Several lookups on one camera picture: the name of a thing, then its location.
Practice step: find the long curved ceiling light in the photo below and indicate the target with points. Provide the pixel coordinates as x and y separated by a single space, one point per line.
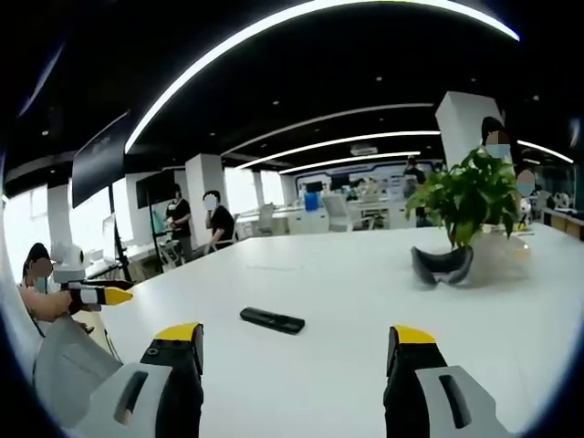
219 52

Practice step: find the black and grey headset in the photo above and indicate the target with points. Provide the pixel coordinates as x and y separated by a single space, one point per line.
440 269

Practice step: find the green potted plant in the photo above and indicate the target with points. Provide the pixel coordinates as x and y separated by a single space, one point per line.
465 191

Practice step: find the clear glass plant vase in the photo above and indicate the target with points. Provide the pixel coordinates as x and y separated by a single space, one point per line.
506 255

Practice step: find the black tripod stand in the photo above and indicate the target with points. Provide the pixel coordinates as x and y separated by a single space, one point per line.
119 246

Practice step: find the black hanging screen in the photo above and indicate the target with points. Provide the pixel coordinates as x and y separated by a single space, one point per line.
98 159

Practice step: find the ceiling light strip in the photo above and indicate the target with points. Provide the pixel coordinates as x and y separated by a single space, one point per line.
337 143
351 160

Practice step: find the white office chair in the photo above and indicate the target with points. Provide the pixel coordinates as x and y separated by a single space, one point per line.
340 212

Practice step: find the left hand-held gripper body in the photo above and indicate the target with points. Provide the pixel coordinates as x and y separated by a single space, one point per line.
68 264

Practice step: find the black remote control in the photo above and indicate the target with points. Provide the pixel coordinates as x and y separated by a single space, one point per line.
272 320

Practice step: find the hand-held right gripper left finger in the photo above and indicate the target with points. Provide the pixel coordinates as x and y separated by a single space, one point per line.
178 388

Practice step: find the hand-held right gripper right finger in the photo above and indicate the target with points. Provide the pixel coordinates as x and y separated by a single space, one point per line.
410 392

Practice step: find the black monitor on stand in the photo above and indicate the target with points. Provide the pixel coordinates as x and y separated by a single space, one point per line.
153 191

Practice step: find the blue bin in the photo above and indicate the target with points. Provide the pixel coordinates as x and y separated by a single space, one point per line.
311 201

